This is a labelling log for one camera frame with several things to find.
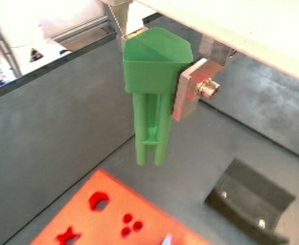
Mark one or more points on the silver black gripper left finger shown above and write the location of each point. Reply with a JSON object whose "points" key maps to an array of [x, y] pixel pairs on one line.
{"points": [[127, 27]]}

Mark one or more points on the black angled holder bracket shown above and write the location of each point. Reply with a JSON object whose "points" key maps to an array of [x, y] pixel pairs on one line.
{"points": [[252, 202]]}

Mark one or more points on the red peg board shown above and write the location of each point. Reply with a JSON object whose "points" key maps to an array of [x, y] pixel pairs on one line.
{"points": [[107, 214]]}

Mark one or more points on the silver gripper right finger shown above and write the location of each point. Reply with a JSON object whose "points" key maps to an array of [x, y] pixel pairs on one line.
{"points": [[196, 84]]}

